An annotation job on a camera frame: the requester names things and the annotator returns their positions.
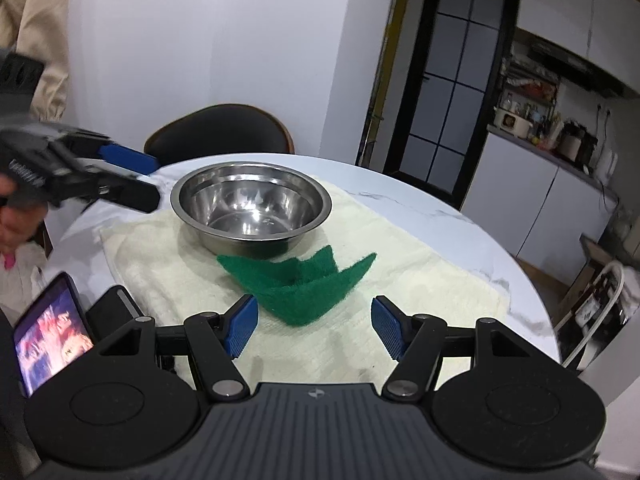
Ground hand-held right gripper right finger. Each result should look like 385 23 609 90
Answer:
370 296 533 403

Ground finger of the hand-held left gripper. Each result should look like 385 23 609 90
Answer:
74 159 161 214
65 131 161 177

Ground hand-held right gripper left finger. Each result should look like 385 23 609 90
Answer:
97 294 260 403

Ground green scouring pad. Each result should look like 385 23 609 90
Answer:
216 245 378 328

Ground stainless steel bowl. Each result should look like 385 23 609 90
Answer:
170 160 332 260

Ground person's left forearm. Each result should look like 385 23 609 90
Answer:
0 0 71 122

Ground person's left hand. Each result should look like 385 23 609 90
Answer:
0 177 48 253

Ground cream towel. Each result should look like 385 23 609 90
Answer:
100 172 511 396

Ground black chair with wooden rim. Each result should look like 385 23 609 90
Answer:
144 103 295 168

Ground black power bank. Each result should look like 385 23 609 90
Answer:
85 284 146 331

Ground smartphone with lit screen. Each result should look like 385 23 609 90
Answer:
12 271 96 398

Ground white kitchen counter cabinet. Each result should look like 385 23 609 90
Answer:
460 125 621 281

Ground cardboard box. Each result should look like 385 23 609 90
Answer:
557 232 631 321

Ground white cooking pot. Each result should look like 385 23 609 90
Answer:
492 105 533 138

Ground black framed glass door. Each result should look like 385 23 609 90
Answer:
382 0 523 198

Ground white kettle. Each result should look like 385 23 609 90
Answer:
595 145 619 181

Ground kitchen shelf rack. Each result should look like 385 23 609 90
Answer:
497 55 561 136

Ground black range hood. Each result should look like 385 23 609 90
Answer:
527 40 626 98

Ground white upper cabinets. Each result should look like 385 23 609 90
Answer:
515 0 640 86

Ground white tube frame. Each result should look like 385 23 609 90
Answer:
552 260 626 368

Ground yellow wall trim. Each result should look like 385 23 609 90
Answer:
357 0 408 166

